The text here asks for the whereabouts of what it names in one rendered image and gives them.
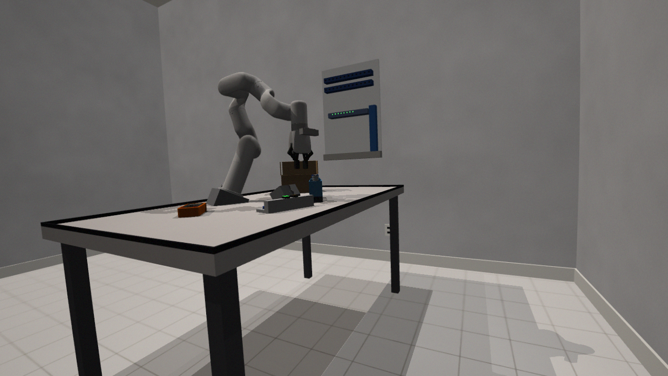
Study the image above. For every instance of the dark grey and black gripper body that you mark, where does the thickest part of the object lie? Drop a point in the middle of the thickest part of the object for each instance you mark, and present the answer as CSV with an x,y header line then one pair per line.
x,y
300,143

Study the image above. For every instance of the orange digital multimeter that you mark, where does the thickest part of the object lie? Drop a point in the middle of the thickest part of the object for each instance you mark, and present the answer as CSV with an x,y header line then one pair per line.
x,y
192,210

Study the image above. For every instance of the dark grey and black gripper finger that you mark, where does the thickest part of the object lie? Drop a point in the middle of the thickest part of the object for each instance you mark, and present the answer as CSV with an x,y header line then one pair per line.
x,y
295,157
306,158

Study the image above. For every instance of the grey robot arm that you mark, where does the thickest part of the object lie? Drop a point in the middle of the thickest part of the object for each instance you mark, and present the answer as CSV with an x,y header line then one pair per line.
x,y
238,86

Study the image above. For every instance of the dark grey button housing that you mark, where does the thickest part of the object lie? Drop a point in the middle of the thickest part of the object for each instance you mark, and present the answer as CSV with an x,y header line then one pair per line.
x,y
284,190

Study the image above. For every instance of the black table edge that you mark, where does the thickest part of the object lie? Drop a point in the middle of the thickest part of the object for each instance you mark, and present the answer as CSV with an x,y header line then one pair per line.
x,y
197,247

